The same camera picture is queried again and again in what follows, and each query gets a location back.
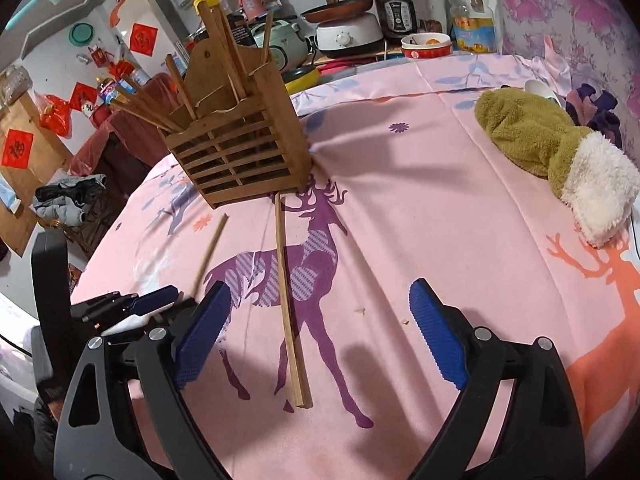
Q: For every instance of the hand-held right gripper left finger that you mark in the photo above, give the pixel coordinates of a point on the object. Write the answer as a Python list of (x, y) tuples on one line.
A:
[(202, 332)]

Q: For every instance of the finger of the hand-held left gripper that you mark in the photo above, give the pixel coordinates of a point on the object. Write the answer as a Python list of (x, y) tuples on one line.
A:
[(157, 297), (107, 306)]

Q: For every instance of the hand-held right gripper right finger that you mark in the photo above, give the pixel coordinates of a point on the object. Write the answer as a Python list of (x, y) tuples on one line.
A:
[(440, 335)]

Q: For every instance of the wooden chopstick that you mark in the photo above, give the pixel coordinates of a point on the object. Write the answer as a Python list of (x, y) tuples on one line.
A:
[(212, 247), (295, 390), (306, 396)]

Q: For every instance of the wooden slatted chopstick holder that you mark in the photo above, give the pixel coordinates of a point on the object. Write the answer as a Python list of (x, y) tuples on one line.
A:
[(240, 152)]

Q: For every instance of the bunch of wooden chopsticks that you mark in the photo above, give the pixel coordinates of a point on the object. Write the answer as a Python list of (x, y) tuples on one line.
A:
[(216, 40)]

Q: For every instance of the person's left forearm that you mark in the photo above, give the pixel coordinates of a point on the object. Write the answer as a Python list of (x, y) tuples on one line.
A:
[(32, 440)]

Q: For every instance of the brown wooden board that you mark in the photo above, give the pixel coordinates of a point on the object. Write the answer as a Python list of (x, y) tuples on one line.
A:
[(32, 200)]

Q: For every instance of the grey clothes pile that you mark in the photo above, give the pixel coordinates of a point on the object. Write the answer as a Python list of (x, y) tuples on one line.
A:
[(67, 197)]

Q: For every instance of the blue face mask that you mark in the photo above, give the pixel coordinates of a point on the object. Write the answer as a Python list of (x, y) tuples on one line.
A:
[(9, 196)]

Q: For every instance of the pink deer print sheet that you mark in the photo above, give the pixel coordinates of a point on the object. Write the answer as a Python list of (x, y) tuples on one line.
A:
[(425, 210)]

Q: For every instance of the red paper diamond decoration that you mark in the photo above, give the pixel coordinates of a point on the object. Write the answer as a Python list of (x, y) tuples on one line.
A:
[(142, 38), (82, 97), (17, 147)]

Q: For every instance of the dark red cloth covered furniture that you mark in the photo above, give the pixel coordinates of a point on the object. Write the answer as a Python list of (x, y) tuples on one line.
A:
[(125, 142)]

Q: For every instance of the red plastic bag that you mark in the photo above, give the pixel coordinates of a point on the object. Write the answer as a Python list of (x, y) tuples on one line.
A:
[(55, 115)]

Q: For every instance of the cluster of plastic bottles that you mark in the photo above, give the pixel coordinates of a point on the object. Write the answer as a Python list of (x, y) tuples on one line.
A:
[(117, 91)]

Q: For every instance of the teal round lid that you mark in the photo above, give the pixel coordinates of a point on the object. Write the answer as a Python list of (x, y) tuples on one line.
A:
[(82, 34)]

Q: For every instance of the yellow pan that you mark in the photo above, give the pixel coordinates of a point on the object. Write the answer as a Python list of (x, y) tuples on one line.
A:
[(302, 79)]

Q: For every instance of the dark purple cloth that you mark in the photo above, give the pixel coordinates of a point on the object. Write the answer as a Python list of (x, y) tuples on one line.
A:
[(600, 115)]

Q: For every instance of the white refrigerator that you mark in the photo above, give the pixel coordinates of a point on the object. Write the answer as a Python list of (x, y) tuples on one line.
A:
[(167, 25)]

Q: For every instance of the pale green rice cooker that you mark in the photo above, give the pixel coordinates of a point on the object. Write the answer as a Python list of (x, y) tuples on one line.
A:
[(282, 45)]

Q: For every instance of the red and white bowl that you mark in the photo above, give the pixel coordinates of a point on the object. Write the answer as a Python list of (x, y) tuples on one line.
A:
[(427, 47)]

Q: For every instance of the clear cooking oil bottle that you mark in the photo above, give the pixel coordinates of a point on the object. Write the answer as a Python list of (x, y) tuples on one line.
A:
[(470, 30)]

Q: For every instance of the white electric hot pot base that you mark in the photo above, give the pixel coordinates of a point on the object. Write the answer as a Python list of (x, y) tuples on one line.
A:
[(350, 37)]

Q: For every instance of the silver black pressure cooker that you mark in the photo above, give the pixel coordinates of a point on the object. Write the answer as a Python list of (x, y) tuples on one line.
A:
[(405, 10)]

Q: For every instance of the brown frying pan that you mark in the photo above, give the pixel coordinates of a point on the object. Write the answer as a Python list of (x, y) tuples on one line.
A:
[(340, 7)]

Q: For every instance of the purple floral blanket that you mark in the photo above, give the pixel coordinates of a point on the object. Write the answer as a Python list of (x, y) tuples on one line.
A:
[(575, 10)]

